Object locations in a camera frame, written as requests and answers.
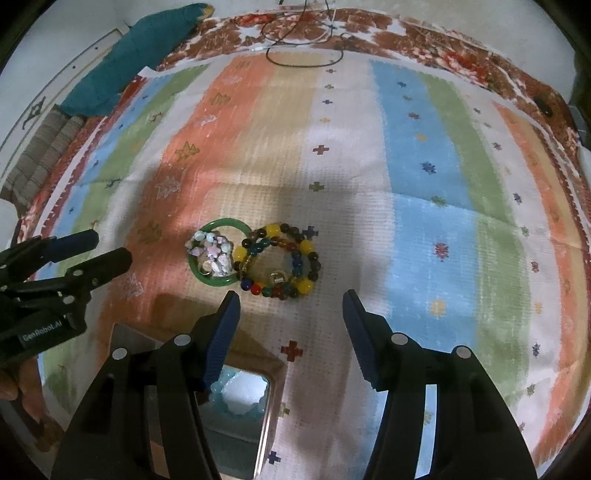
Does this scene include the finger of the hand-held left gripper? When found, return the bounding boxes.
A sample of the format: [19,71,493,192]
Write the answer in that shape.
[0,247,134,324]
[0,230,100,278]

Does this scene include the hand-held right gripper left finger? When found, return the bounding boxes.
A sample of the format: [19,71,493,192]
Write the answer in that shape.
[51,291,243,480]

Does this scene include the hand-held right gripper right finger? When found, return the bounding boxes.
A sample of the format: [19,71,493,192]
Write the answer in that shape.
[342,289,539,480]

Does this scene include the light blue bead bracelet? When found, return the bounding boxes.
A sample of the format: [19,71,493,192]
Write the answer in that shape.
[210,369,271,419]

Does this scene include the shell and pearl bracelet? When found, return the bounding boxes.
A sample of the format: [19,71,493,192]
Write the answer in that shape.
[185,232,237,278]

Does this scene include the small dark bead bracelet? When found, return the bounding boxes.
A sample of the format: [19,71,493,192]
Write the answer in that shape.
[240,233,308,289]

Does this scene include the large multicolour bead bracelet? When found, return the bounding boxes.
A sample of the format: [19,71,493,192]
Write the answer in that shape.
[233,222,323,301]

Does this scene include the green jade bangle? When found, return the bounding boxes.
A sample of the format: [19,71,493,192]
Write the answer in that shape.
[187,218,253,285]

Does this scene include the person's left hand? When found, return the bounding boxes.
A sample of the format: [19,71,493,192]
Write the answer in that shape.
[0,359,44,418]

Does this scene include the grey folded mat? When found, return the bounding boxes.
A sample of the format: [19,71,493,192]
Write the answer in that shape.
[0,110,86,205]

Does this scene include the striped pastel blanket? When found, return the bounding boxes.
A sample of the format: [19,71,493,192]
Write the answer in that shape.
[18,51,591,480]

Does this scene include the teal cloth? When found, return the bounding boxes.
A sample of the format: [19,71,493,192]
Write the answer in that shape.
[60,4,214,117]

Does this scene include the black cable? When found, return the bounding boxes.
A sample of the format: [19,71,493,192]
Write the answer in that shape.
[261,0,354,68]

